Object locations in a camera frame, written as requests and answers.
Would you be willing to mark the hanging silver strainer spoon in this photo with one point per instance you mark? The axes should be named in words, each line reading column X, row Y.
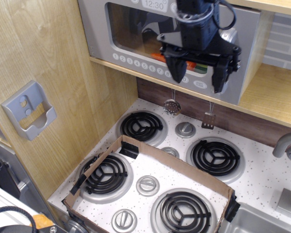
column 171, row 106

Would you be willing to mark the front right black burner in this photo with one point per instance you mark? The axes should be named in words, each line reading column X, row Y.
column 184, row 212

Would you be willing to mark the back right black burner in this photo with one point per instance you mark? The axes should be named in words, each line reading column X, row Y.
column 214, row 157

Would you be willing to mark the front left black burner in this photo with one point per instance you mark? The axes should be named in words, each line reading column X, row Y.
column 108, row 177

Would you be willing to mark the middle silver stove knob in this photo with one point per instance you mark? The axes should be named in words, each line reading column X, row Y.
column 171, row 151

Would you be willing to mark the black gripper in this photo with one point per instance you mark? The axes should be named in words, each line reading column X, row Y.
column 198, row 40

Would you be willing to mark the centre front silver knob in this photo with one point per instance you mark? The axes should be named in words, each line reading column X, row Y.
column 147, row 186

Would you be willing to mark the silver stove knob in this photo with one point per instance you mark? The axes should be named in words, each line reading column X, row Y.
column 185, row 130
column 171, row 151
column 124, row 221

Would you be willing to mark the silver sink faucet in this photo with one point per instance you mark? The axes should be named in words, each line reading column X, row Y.
column 283, row 146

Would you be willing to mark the silver faucet handle block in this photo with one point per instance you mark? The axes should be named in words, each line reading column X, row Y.
column 284, row 204

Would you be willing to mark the orange toy carrot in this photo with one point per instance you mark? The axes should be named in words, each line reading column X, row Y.
column 157, row 56

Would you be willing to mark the green toy plate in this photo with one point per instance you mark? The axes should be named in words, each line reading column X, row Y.
column 201, row 68

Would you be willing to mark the front silver stove knob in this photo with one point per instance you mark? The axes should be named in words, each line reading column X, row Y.
column 124, row 221

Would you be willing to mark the silver oven knob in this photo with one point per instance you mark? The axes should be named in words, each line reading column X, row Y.
column 74, row 227

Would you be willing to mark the hanging silver spatula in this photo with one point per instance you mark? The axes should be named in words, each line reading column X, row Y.
column 209, row 118

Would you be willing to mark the silver sink basin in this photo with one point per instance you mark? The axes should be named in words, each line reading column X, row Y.
column 251, row 220

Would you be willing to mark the grey wall phone holder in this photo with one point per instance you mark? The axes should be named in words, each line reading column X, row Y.
column 23, row 103

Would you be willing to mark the back silver stove knob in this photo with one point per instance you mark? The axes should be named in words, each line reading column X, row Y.
column 185, row 130

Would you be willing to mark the back left black burner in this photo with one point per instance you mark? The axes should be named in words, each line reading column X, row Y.
column 142, row 126

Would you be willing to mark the brown cardboard frame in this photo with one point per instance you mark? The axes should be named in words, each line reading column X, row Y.
column 95, row 212

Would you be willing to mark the black burner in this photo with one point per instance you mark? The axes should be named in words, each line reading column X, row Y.
column 108, row 177
column 214, row 157
column 142, row 126
column 184, row 212

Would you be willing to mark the silver toy microwave door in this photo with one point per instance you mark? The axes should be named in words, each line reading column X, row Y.
column 124, row 32

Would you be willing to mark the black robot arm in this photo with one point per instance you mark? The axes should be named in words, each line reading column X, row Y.
column 201, row 9

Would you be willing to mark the orange tag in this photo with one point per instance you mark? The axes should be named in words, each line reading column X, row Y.
column 42, row 221

